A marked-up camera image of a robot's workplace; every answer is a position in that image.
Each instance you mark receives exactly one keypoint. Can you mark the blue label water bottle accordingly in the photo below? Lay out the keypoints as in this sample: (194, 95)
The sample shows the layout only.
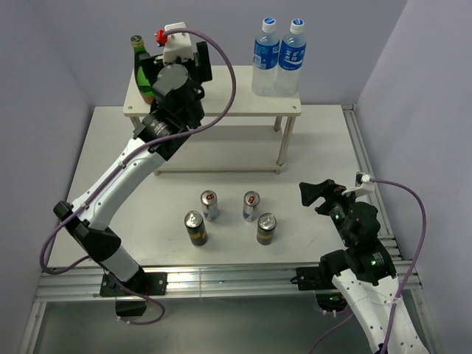
(291, 58)
(265, 57)

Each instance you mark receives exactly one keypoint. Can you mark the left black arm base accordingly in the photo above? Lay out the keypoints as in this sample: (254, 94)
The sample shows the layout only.
(128, 295)

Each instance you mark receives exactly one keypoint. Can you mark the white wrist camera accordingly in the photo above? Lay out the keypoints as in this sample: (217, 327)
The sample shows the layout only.
(177, 46)
(364, 185)

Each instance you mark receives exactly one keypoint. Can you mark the white two-tier shelf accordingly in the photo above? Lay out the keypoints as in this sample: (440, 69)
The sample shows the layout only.
(253, 137)

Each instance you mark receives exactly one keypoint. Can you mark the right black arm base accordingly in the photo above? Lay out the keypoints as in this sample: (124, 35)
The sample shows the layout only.
(328, 298)

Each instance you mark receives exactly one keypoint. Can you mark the right blue label water bottle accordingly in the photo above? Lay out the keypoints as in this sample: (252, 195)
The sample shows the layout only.
(291, 58)

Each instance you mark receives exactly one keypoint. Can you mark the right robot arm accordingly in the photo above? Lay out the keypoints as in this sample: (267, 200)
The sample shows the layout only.
(363, 271)

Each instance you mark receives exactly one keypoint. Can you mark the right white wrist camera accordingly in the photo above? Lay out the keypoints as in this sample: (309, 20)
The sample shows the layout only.
(364, 185)

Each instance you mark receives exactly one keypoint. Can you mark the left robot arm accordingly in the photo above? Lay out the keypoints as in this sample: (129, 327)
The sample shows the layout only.
(155, 140)

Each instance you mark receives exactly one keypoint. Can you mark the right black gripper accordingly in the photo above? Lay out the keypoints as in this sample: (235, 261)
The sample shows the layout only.
(327, 188)

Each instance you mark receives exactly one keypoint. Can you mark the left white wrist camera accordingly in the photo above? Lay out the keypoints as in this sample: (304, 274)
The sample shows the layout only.
(177, 46)

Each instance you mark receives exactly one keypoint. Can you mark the aluminium front rail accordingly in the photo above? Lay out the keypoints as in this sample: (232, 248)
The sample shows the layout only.
(83, 284)

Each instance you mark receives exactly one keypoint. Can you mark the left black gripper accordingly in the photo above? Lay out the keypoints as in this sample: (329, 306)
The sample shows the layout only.
(199, 66)

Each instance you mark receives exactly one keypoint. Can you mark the green glass bottle front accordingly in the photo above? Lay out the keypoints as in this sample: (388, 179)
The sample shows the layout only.
(142, 82)

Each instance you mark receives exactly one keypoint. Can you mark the aluminium rail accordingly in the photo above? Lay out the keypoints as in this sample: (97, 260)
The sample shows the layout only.
(83, 284)
(386, 235)

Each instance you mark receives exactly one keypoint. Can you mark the black gold can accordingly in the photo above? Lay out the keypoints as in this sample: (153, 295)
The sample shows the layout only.
(194, 224)
(266, 226)

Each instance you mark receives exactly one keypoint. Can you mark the left blue label water bottle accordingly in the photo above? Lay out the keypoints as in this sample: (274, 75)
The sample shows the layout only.
(265, 57)

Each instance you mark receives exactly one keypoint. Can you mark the silver blue can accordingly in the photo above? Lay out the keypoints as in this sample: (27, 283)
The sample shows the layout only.
(209, 203)
(251, 203)

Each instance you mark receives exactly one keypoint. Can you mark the aluminium right side rail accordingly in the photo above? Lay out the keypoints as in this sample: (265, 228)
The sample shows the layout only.
(386, 235)

